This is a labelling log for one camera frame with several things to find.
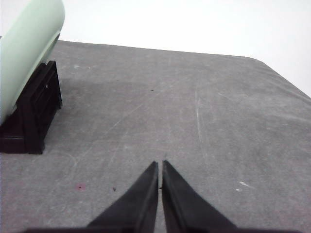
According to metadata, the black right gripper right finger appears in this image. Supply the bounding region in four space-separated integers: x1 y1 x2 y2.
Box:
161 160 238 233

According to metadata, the green plate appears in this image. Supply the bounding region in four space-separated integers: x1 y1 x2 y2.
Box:
0 0 65 126

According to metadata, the black plastic dish rack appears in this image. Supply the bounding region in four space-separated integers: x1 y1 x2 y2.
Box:
0 61 62 154

